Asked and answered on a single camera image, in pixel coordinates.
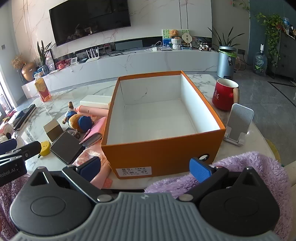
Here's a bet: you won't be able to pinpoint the white marble television console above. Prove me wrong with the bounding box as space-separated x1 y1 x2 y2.
22 50 220 99

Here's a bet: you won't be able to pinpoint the brown round vase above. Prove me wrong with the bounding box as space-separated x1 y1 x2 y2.
21 62 37 81

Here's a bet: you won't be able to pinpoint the dark grey box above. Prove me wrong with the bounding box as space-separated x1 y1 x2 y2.
50 130 84 164

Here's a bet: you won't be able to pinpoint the dried flowers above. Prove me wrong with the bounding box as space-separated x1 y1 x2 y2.
11 54 26 70

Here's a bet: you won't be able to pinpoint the long-leaf green plant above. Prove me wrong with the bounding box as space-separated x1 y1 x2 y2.
208 27 242 58

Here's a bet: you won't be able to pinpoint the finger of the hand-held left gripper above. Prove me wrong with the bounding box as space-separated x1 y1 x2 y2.
0 138 18 155
0 141 41 164

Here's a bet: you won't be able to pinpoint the white long box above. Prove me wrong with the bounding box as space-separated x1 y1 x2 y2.
80 95 111 109

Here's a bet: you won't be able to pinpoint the brown plush toy blue cap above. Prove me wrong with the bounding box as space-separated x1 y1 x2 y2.
62 101 94 132

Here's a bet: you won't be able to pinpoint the black picture frame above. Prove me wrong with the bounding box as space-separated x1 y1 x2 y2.
46 50 57 72

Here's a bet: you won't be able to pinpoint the orange cardboard box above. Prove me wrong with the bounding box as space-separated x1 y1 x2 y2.
101 71 226 179

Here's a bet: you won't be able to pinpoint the grey plant pot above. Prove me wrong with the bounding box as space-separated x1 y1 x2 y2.
217 46 237 79

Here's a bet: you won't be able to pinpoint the white printed box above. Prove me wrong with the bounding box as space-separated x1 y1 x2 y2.
9 111 25 127

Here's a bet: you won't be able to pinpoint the white vase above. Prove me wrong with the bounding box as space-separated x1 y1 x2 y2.
171 37 182 50

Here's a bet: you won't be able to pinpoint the black television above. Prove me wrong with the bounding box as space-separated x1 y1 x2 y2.
49 0 131 47

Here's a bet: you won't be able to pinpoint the white router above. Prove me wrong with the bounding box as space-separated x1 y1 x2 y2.
86 47 100 62

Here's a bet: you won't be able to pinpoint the brown cardboard box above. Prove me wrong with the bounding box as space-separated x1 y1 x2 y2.
43 119 64 142

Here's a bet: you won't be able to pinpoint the white grey phone stand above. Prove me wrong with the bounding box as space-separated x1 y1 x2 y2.
223 103 254 147

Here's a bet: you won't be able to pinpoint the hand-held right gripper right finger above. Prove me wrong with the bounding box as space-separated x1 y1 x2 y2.
177 157 263 204

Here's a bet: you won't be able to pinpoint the pink notebook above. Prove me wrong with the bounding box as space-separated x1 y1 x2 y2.
80 116 107 149

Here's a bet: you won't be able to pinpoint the white pink plush rabbit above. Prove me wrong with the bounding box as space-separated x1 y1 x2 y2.
0 123 14 142

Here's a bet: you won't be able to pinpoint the amber juice bottle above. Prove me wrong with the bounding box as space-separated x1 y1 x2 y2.
34 74 51 103

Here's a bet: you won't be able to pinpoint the snake plant in blue pot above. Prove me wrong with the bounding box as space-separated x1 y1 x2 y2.
37 40 56 76

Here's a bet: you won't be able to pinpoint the yellow tape measure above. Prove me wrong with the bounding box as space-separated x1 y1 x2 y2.
38 141 51 158

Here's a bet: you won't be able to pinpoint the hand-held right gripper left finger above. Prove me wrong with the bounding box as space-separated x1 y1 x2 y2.
29 156 114 204

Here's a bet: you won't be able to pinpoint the purple fleece clothing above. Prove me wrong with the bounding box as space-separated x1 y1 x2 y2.
0 152 292 241

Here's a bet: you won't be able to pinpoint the green painting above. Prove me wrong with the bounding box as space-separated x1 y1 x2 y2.
162 29 190 47

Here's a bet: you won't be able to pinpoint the grey cabinet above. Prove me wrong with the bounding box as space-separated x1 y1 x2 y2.
276 30 296 80

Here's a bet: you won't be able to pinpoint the pink plastic packet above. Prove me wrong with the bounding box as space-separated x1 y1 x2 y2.
73 148 114 189

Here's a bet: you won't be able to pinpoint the pink tube bottle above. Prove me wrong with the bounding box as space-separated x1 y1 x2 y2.
76 105 109 117

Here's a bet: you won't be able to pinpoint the clear water jug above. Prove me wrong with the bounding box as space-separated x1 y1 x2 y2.
253 44 268 76

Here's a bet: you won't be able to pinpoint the hanging vine plant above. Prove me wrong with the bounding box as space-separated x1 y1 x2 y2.
254 13 287 67

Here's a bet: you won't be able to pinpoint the red mug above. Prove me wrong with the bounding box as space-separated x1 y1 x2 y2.
212 78 240 111

